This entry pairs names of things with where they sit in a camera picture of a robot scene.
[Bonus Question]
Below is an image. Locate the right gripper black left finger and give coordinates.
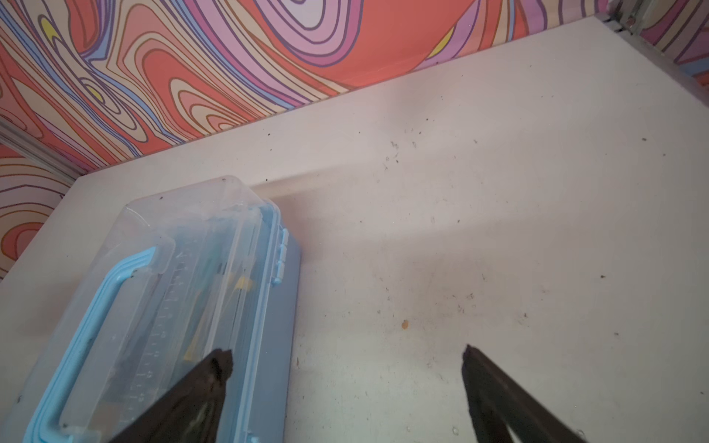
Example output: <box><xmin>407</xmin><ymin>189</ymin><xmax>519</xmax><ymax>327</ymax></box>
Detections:
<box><xmin>112</xmin><ymin>349</ymin><xmax>234</xmax><ymax>443</ymax></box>

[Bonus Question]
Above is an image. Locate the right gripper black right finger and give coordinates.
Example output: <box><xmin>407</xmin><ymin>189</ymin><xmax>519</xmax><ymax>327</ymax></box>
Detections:
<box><xmin>462</xmin><ymin>345</ymin><xmax>583</xmax><ymax>443</ymax></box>

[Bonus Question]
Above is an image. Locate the blue plastic tool box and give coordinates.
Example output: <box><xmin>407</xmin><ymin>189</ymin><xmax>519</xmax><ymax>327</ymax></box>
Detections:
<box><xmin>0</xmin><ymin>175</ymin><xmax>303</xmax><ymax>443</ymax></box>

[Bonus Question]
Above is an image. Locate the clear plastic box lid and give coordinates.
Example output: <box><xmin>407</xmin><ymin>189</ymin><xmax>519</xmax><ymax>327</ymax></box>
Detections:
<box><xmin>0</xmin><ymin>175</ymin><xmax>284</xmax><ymax>443</ymax></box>

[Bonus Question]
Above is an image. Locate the aluminium frame post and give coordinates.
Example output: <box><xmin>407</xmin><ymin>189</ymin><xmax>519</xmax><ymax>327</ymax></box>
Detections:
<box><xmin>1</xmin><ymin>118</ymin><xmax>85</xmax><ymax>185</ymax></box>

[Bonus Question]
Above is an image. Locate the aluminium frame post right corner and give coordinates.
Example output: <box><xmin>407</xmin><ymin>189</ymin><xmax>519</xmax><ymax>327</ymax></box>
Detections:
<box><xmin>600</xmin><ymin>0</ymin><xmax>708</xmax><ymax>105</ymax></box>

